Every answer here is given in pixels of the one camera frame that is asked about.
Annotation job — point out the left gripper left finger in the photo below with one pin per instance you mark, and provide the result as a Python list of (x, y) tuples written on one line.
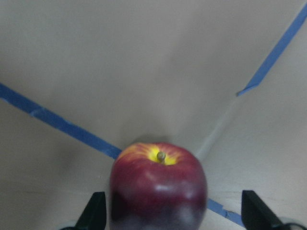
[(93, 216)]

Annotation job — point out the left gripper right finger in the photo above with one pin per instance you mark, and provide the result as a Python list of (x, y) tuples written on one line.
[(256, 215)]

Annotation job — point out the dark red apple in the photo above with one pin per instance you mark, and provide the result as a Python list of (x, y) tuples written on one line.
[(157, 186)]

